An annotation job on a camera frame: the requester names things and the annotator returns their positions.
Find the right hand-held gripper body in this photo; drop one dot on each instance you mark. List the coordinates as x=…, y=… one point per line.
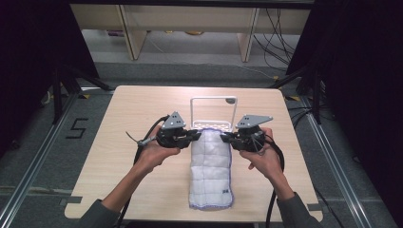
x=252, y=134

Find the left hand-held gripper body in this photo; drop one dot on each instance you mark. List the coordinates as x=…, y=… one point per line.
x=172, y=131

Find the white towel rack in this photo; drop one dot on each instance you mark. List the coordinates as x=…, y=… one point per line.
x=213, y=124

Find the white cloth with purple edge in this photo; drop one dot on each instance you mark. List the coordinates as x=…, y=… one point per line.
x=210, y=167

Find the person's right hand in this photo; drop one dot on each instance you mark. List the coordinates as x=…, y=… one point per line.
x=264, y=161

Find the person's left hand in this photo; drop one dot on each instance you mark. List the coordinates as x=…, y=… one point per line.
x=155, y=156

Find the black metal stand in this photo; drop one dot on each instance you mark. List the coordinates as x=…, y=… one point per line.
x=63, y=85
x=312, y=85

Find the small yellow object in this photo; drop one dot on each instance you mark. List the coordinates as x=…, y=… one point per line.
x=194, y=32

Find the cream wooden desk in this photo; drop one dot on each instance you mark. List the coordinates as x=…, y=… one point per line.
x=190, y=19

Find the dark curtain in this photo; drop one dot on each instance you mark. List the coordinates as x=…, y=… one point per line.
x=364, y=79
x=31, y=63

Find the aluminium floor rail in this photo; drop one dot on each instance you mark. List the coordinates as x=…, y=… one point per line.
x=34, y=164
x=339, y=171

